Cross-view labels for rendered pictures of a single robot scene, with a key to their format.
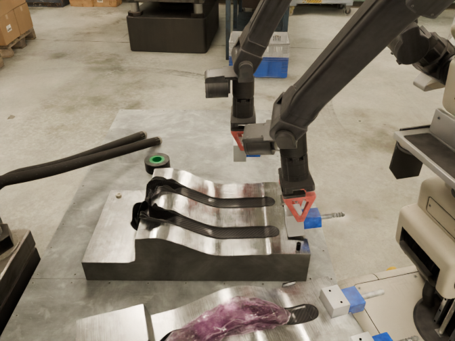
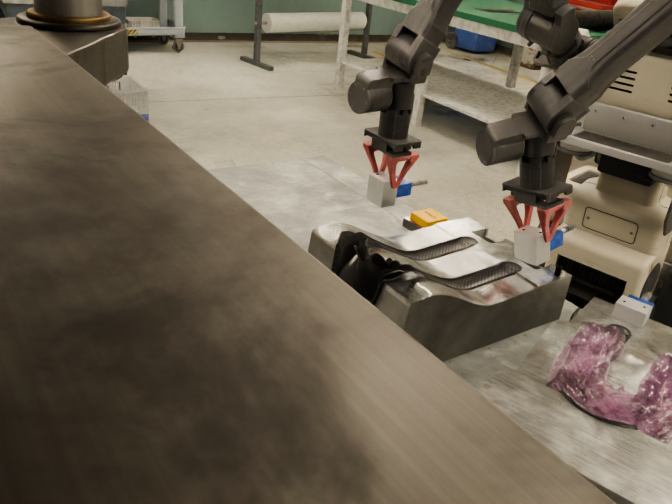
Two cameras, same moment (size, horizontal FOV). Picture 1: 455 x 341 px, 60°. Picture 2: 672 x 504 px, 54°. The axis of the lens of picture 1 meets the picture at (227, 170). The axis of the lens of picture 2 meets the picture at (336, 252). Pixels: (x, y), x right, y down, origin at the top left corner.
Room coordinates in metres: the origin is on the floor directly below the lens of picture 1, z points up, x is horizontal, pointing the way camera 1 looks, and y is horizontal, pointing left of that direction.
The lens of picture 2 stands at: (0.03, 0.76, 1.40)
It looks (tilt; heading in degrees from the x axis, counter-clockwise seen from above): 27 degrees down; 323
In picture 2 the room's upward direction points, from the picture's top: 6 degrees clockwise
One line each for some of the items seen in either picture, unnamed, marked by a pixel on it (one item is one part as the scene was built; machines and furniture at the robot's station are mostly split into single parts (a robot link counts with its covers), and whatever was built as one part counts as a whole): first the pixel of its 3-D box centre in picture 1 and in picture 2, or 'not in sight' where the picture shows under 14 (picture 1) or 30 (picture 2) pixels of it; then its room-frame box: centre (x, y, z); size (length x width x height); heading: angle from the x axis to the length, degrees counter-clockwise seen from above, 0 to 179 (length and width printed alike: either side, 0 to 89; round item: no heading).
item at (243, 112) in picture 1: (243, 107); (393, 125); (0.96, -0.04, 1.06); 0.10 x 0.07 x 0.07; 179
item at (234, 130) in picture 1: (243, 133); (393, 163); (0.94, -0.04, 0.99); 0.07 x 0.07 x 0.09; 89
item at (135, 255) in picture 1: (198, 220); (411, 282); (0.73, 0.07, 0.87); 0.50 x 0.26 x 0.14; 90
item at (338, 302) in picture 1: (354, 299); (637, 307); (0.50, -0.25, 0.86); 0.13 x 0.05 x 0.05; 107
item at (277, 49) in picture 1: (258, 44); (90, 96); (4.07, -0.33, 0.28); 0.61 x 0.41 x 0.15; 84
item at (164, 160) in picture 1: (157, 164); not in sight; (1.05, 0.22, 0.82); 0.08 x 0.08 x 0.04
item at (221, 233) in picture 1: (204, 207); (427, 257); (0.72, 0.05, 0.92); 0.35 x 0.16 x 0.09; 90
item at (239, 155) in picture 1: (256, 149); (400, 185); (0.96, -0.08, 0.93); 0.13 x 0.05 x 0.05; 89
